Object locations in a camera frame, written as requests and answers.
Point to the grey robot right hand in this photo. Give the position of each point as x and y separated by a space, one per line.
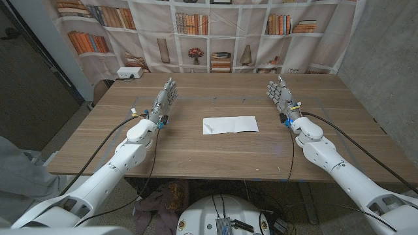
285 99

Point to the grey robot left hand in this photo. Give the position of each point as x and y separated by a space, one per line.
163 102

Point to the white sticker backing sheet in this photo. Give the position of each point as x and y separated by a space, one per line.
232 124

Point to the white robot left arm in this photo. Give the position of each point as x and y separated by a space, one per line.
107 173

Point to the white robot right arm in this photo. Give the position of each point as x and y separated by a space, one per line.
343 176

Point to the white power strip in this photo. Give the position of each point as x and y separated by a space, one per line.
129 72

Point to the printed bookshelf backdrop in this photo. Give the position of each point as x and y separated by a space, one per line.
228 42

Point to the crumpled purple brown cloth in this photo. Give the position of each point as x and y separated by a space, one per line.
163 202

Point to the grey table leg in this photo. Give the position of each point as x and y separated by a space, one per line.
308 202

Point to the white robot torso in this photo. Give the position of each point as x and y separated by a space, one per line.
202 212

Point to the grey finned electronics module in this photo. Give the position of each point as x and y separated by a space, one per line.
223 226

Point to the person in grey trousers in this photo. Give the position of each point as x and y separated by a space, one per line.
19 176

